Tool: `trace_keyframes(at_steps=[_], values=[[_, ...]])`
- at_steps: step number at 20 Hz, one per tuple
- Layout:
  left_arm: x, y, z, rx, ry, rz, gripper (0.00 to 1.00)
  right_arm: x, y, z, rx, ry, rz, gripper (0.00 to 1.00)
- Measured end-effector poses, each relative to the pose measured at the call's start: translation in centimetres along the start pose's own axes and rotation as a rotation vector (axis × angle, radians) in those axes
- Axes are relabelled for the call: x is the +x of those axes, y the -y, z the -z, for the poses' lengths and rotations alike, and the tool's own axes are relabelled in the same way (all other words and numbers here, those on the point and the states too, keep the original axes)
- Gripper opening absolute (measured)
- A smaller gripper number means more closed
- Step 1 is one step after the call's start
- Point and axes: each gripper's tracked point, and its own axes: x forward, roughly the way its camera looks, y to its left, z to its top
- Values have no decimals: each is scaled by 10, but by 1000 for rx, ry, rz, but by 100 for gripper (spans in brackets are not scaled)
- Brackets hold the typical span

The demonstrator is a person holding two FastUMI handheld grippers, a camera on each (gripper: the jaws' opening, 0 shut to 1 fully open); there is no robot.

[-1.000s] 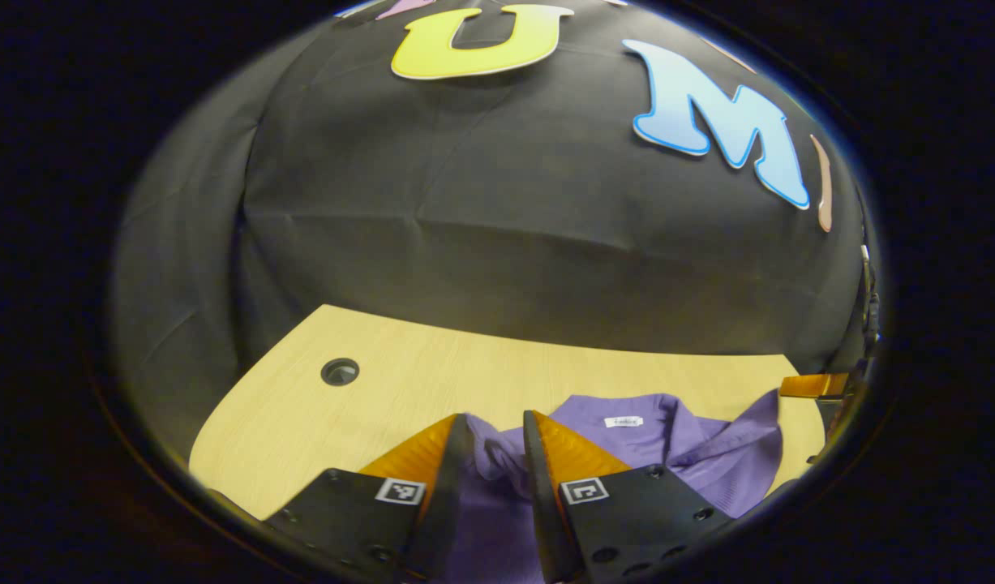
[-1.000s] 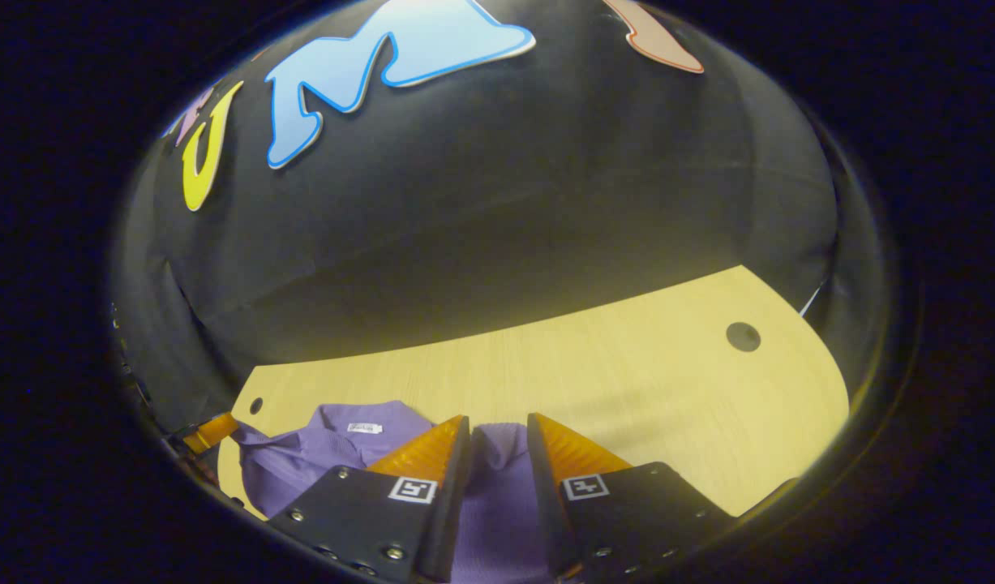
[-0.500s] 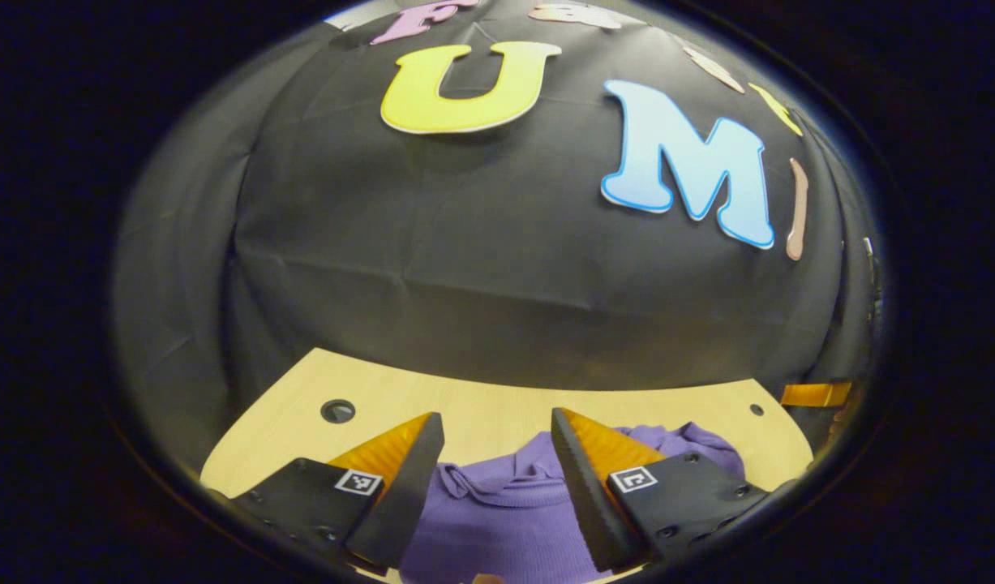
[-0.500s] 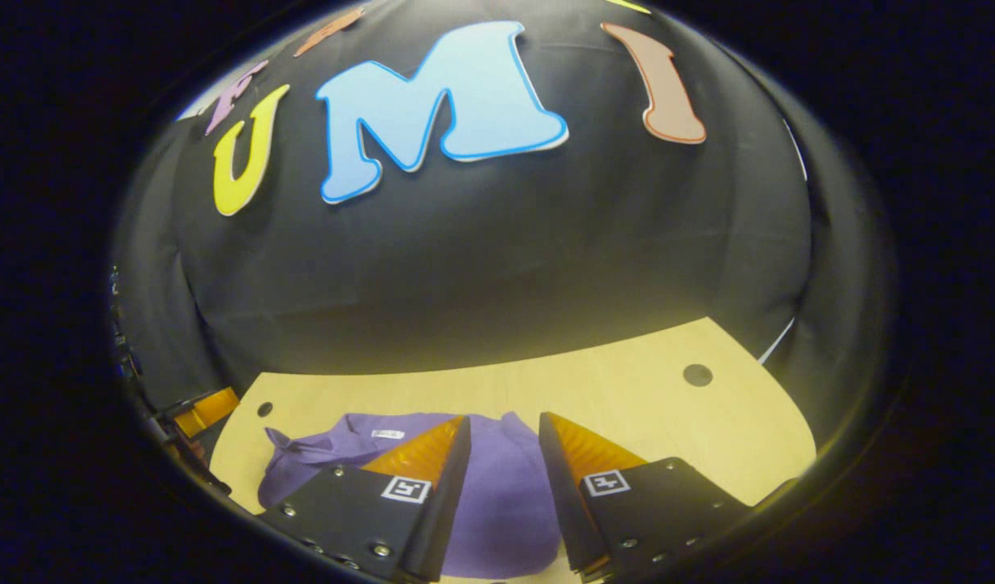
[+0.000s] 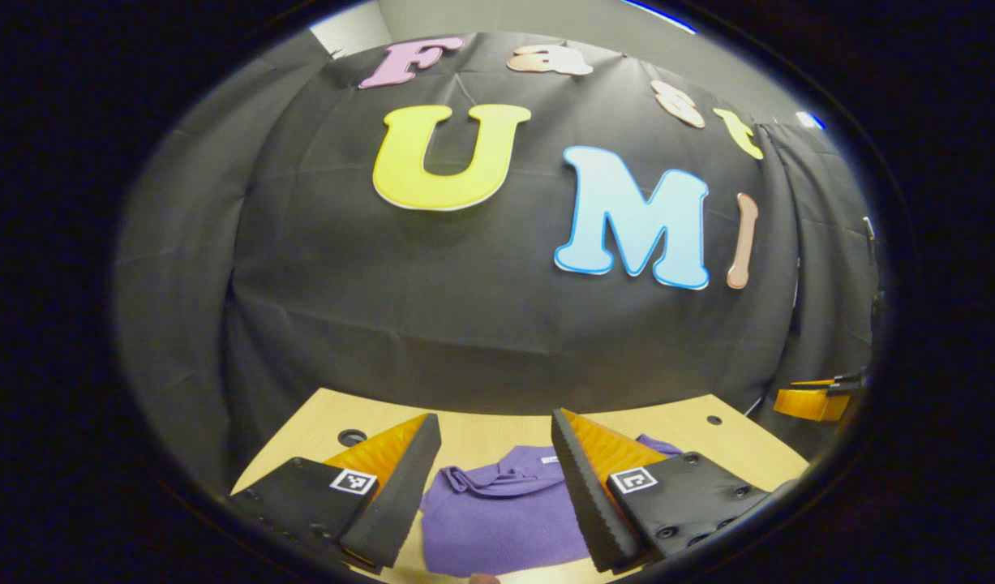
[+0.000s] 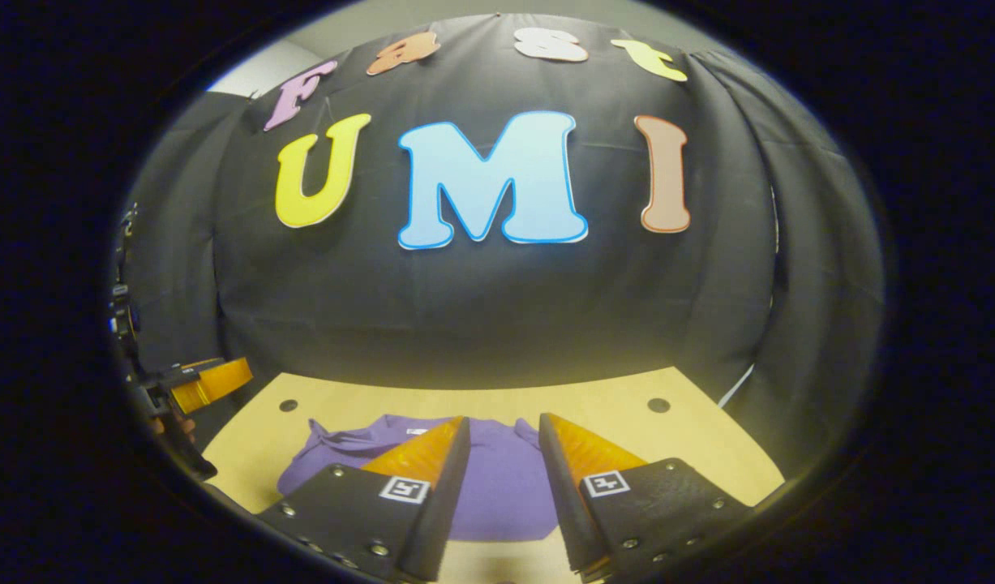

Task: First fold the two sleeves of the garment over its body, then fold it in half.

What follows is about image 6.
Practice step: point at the white strip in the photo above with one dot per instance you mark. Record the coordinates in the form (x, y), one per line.
(736, 385)

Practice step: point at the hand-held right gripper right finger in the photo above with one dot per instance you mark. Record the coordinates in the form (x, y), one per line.
(562, 495)

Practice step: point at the black backdrop cloth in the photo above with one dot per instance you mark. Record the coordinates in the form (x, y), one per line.
(465, 308)

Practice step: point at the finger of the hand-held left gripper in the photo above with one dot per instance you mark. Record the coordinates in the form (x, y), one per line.
(213, 383)

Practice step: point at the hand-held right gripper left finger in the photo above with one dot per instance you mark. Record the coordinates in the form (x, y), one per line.
(444, 503)

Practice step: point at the purple knit shirt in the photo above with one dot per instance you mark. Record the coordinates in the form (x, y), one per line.
(497, 478)

